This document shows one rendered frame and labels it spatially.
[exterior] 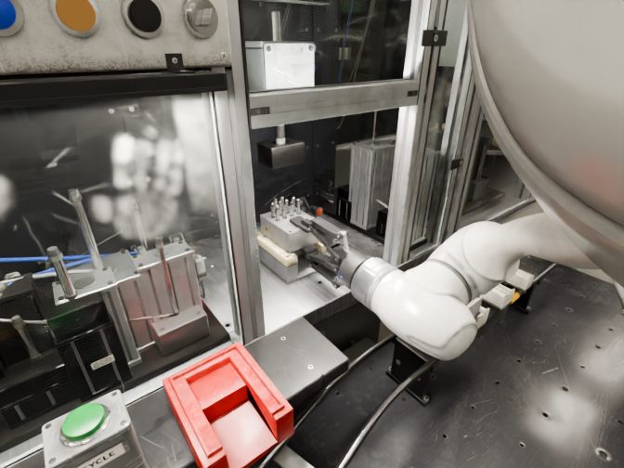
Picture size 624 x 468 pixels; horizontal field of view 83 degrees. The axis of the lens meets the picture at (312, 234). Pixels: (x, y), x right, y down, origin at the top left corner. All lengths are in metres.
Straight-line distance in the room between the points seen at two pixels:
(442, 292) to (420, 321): 0.06
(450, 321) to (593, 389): 0.60
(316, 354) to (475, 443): 0.40
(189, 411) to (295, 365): 0.19
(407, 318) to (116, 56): 0.50
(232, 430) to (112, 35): 0.50
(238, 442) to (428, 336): 0.31
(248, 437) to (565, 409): 0.72
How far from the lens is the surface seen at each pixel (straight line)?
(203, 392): 0.58
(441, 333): 0.57
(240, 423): 0.58
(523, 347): 1.14
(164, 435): 0.61
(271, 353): 0.67
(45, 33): 0.44
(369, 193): 0.98
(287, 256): 0.79
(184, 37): 0.47
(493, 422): 0.94
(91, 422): 0.49
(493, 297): 0.95
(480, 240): 0.63
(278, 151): 0.77
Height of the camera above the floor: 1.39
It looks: 28 degrees down
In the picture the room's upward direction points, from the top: straight up
